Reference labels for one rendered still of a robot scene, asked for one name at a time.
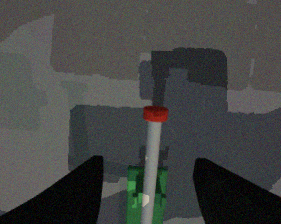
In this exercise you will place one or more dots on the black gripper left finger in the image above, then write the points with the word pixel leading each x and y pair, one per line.
pixel 75 199

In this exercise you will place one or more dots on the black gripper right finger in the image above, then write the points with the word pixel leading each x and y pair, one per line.
pixel 226 198

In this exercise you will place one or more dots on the grey tapered pin with red cap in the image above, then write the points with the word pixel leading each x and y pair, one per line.
pixel 155 114

